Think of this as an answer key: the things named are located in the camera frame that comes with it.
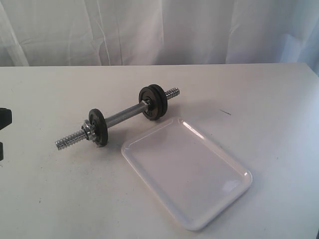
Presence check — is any chrome dumbbell bar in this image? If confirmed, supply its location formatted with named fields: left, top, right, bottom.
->
left=55, top=88, right=180, bottom=150

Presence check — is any black weight plate end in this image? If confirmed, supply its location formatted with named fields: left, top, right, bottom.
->
left=139, top=86, right=162, bottom=120

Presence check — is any white backdrop curtain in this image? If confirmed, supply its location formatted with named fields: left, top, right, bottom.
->
left=0, top=0, right=319, bottom=72

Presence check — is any white rectangular tray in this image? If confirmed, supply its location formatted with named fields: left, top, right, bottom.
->
left=121, top=117, right=253, bottom=231

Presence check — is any black weight plate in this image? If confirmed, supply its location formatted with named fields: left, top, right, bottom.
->
left=89, top=109, right=109, bottom=147
left=150, top=84, right=168, bottom=117

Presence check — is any chrome spinlock collar nut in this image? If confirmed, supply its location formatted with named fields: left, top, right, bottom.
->
left=81, top=119, right=96, bottom=142

